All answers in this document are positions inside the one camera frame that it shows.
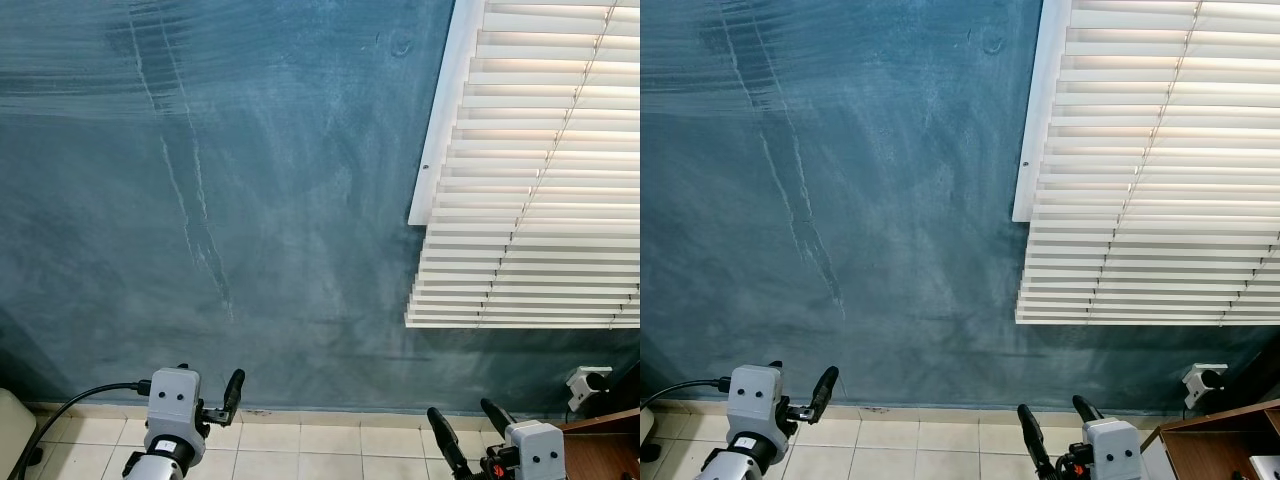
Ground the white window frame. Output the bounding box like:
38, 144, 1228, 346
1011, 0, 1073, 224
407, 0, 487, 227

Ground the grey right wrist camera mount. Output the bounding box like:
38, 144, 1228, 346
504, 419, 567, 480
1084, 417, 1144, 480

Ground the brown wooden desk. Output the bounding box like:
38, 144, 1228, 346
1140, 399, 1280, 480
555, 406, 641, 480

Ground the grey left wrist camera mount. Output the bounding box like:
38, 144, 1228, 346
147, 366, 207, 463
726, 364, 787, 453

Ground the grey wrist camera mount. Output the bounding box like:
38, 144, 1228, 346
504, 419, 567, 480
726, 364, 787, 453
147, 366, 207, 463
1084, 417, 1144, 480

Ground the white slatted window blind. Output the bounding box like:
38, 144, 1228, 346
404, 0, 641, 330
1014, 0, 1280, 327

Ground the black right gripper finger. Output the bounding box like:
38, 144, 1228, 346
427, 406, 474, 480
1072, 394, 1107, 432
1017, 402, 1060, 480
480, 398, 517, 437

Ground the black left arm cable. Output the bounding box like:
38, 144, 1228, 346
640, 377, 732, 412
8, 382, 152, 480

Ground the white wall socket with plug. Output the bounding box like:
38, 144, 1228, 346
566, 365, 614, 414
1181, 362, 1230, 412

